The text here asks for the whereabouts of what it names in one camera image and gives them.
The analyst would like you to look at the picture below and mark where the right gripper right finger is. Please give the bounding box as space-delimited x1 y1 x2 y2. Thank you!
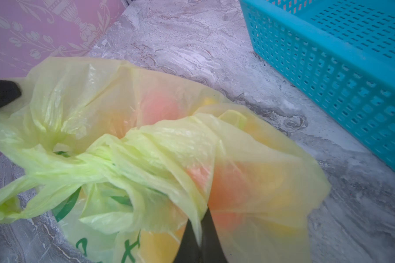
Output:
201 209 228 263

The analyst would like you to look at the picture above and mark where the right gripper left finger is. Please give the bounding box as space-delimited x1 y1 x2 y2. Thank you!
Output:
173 220 201 263

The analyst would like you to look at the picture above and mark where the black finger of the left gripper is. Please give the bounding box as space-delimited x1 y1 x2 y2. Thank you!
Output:
0 80 22 109

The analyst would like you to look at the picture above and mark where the yellow plastic bag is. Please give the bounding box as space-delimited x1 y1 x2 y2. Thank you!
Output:
0 57 331 263

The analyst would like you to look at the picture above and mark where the teal plastic basket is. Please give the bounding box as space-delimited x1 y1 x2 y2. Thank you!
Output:
240 1 395 171

